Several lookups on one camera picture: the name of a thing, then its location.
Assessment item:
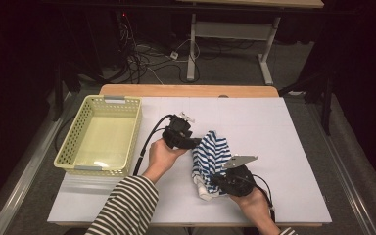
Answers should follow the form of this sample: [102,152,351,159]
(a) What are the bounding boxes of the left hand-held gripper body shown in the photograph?
[162,112,194,151]

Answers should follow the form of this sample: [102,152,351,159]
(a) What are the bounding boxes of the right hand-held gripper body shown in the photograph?
[212,154,259,198]

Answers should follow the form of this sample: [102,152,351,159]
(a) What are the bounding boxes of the blue white striped baby romper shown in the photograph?
[190,130,233,202]

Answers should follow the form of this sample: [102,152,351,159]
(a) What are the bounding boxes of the yellow plastic basket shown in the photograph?
[53,94,144,177]

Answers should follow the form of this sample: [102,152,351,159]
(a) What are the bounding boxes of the person's right hand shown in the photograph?
[229,187,274,219]

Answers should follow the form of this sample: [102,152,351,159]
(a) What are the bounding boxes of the person's left hand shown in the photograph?
[142,138,189,184]

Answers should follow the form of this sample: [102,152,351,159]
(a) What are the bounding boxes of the black metal stand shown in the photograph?
[278,70,337,137]
[51,62,83,122]

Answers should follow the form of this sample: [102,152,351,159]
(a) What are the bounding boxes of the white metal desk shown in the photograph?
[175,0,326,86]

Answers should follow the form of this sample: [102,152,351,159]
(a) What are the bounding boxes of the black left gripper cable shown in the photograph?
[132,114,174,177]

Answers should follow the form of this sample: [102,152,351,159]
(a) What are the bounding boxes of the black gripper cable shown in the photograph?
[252,173,277,223]
[132,114,174,177]

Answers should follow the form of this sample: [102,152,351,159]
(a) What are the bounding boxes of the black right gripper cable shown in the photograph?
[252,173,277,223]

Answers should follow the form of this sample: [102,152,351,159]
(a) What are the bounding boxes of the tangle of floor cables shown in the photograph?
[116,13,204,85]

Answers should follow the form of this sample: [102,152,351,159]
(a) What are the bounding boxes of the metal floor rail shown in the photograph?
[0,91,76,235]
[306,97,376,235]

